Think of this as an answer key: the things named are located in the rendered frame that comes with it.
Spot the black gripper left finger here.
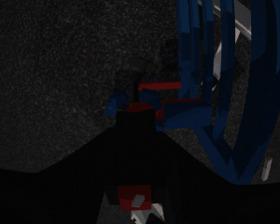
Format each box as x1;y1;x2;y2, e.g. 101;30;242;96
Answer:
0;127;115;224

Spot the grey rectangular bar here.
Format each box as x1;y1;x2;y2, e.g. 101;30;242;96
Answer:
261;156;272;182

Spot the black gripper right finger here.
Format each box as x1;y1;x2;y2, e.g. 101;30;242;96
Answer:
158;131;280;224

